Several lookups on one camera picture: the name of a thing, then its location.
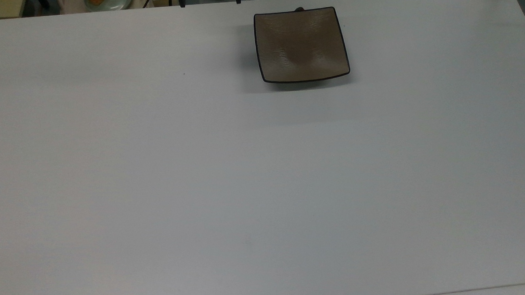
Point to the pale green bowl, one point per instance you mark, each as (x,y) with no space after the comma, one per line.
(118,3)

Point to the square brown ceramic plate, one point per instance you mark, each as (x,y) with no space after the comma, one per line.
(301,46)

